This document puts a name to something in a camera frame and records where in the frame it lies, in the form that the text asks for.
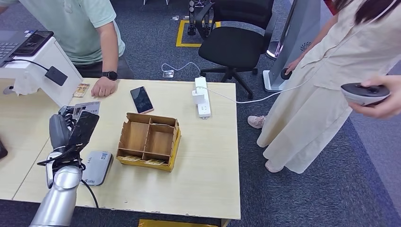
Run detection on white handheld controller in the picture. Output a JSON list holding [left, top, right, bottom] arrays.
[[340, 82, 391, 106]]

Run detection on wooden compartment box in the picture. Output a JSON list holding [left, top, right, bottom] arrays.
[[116, 113, 182, 173]]

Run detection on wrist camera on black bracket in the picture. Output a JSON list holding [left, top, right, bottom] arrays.
[[67, 111, 100, 153]]

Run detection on black device at desk edge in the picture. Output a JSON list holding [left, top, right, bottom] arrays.
[[0, 138, 9, 160]]

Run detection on yellow board under table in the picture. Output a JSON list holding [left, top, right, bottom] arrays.
[[138, 218, 220, 227]]

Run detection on white charger plug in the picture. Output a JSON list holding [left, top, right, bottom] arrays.
[[192, 89, 207, 105]]

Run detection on white floor cable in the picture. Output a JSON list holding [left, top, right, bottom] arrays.
[[161, 62, 202, 78]]

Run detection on gold card stack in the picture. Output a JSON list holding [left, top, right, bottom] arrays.
[[72, 83, 91, 98]]

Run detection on black smartphone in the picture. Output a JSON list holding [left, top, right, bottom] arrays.
[[13, 30, 55, 57]]

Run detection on white desk riser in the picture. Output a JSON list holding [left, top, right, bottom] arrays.
[[0, 36, 84, 108]]

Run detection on yellow floor tape square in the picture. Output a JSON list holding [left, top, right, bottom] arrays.
[[176, 19, 222, 48]]

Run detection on smartphone with pink rim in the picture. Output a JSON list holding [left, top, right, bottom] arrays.
[[130, 86, 155, 114]]

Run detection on pink shoe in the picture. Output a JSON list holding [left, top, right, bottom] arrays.
[[264, 159, 284, 174], [247, 115, 267, 130]]

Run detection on grey kiosk stand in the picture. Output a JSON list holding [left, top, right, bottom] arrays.
[[262, 0, 323, 92]]

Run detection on black adapter cable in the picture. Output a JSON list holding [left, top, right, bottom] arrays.
[[4, 57, 50, 71]]

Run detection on white power strip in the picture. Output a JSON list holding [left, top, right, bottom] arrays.
[[194, 76, 212, 120]]

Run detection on white ID card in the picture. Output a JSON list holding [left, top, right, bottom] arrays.
[[72, 101, 101, 120]]

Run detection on grey laptop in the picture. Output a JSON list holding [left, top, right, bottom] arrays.
[[0, 29, 36, 68]]

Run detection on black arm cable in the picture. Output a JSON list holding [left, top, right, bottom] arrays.
[[80, 179, 102, 220]]

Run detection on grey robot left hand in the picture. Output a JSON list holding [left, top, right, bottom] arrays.
[[48, 105, 79, 151]]

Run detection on black robot legs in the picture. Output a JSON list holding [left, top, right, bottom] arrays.
[[187, 0, 217, 40]]

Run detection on white crumpled plastic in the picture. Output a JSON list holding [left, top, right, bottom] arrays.
[[12, 77, 41, 96]]

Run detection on grey card reader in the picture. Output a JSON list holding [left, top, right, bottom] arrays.
[[80, 151, 113, 187]]

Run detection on black adapter box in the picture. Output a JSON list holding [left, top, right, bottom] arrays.
[[44, 66, 69, 87]]

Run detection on person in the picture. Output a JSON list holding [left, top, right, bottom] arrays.
[[0, 0, 135, 98], [247, 0, 401, 175]]

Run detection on person's left hand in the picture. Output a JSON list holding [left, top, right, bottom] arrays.
[[348, 75, 401, 120], [91, 77, 118, 98]]

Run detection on person's right hand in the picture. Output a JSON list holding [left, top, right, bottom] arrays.
[[285, 58, 303, 74]]

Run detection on black office chair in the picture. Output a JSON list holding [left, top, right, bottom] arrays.
[[195, 0, 278, 99]]

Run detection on white charger cable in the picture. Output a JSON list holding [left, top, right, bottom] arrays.
[[200, 77, 314, 104]]

